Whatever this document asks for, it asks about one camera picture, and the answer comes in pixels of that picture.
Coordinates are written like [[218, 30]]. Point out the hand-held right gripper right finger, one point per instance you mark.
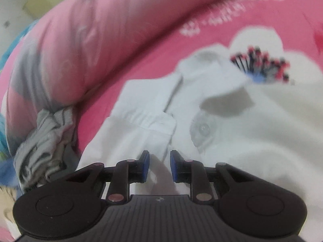
[[173, 167]]

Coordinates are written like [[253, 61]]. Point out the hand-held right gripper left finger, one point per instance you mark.
[[145, 167]]

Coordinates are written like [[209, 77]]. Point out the white shirt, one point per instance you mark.
[[141, 100]]

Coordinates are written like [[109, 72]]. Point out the grey patterned garment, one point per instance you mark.
[[43, 141]]

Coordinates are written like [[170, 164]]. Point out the pink and grey quilt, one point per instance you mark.
[[101, 35]]

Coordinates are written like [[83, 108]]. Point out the pink floral bed sheet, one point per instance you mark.
[[201, 15]]

